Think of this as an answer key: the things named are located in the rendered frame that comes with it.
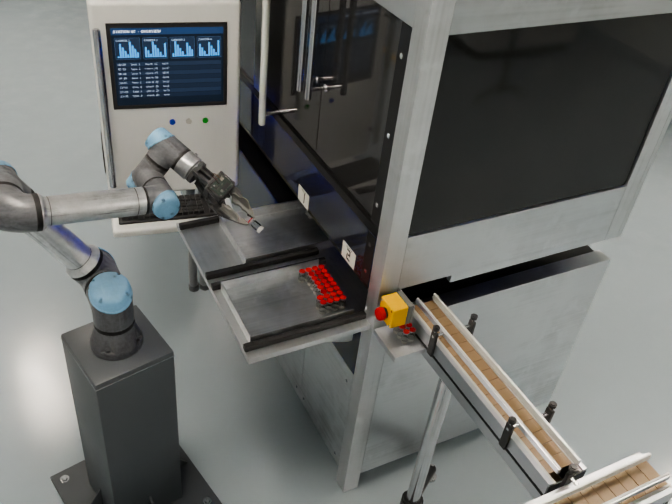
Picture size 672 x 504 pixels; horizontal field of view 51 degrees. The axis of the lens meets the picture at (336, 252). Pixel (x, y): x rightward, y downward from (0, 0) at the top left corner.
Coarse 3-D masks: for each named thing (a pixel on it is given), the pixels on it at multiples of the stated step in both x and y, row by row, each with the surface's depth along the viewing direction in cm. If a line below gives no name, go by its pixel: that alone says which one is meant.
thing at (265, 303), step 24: (312, 264) 236; (240, 288) 226; (264, 288) 227; (288, 288) 228; (240, 312) 218; (264, 312) 219; (288, 312) 220; (312, 312) 221; (336, 312) 222; (264, 336) 208
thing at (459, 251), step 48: (384, 0) 174; (480, 0) 163; (528, 0) 169; (576, 0) 176; (624, 0) 184; (624, 192) 237; (432, 240) 206; (480, 240) 217; (528, 240) 228; (576, 240) 241
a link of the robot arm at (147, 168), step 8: (144, 160) 199; (152, 160) 197; (136, 168) 200; (144, 168) 198; (152, 168) 198; (160, 168) 199; (136, 176) 198; (144, 176) 196; (152, 176) 195; (160, 176) 196; (128, 184) 199; (136, 184) 199
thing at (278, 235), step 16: (256, 208) 256; (272, 208) 259; (288, 208) 263; (304, 208) 265; (224, 224) 247; (240, 224) 253; (272, 224) 255; (288, 224) 256; (304, 224) 257; (240, 240) 246; (256, 240) 247; (272, 240) 247; (288, 240) 248; (304, 240) 249; (320, 240) 250; (240, 256) 238; (256, 256) 234; (272, 256) 238
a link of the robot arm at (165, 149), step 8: (160, 128) 198; (152, 136) 197; (160, 136) 197; (168, 136) 197; (152, 144) 197; (160, 144) 197; (168, 144) 197; (176, 144) 198; (152, 152) 198; (160, 152) 197; (168, 152) 197; (176, 152) 197; (184, 152) 198; (160, 160) 198; (168, 160) 198; (176, 160) 197; (168, 168) 201
